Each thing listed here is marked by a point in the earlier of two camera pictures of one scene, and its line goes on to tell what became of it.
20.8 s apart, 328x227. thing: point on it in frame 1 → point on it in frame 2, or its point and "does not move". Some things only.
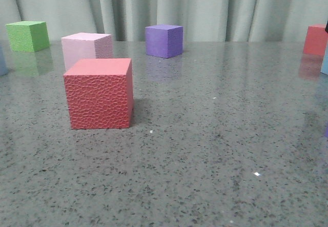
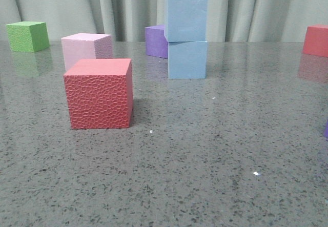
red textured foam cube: [100, 93] does not move
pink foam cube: [85, 45] does not move
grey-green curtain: [208, 11] does not move
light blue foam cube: [4, 69] → [187, 60]
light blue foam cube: [324, 65] → [185, 19]
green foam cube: [28, 36] does not move
